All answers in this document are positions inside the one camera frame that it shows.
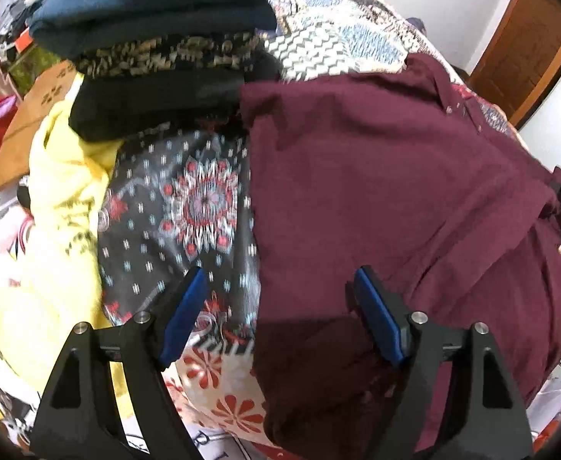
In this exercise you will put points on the orange box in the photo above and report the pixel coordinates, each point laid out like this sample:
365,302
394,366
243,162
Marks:
23,41

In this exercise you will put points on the green storage box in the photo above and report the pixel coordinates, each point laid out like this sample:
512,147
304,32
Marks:
29,65

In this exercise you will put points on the wooden folding lap table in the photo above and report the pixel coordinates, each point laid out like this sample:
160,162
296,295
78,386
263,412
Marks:
49,88

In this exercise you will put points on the yellow garment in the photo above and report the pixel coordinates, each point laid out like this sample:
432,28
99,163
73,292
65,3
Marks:
56,283

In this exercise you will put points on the patchwork patterned bedspread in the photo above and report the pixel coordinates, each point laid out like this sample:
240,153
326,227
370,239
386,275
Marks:
178,198

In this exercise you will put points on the wooden wardrobe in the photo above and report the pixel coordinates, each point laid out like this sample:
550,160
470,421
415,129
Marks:
522,62

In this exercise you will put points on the blue folded jeans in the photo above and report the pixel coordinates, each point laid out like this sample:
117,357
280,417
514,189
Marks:
69,28

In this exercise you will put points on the maroon button shirt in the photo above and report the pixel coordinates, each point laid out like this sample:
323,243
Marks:
400,172

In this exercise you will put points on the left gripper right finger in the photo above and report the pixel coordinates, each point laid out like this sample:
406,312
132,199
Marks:
455,398

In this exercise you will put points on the black patterned folded garment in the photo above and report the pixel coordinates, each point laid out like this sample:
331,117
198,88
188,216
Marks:
134,86

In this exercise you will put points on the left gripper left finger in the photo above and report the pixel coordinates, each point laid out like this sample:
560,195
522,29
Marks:
106,397

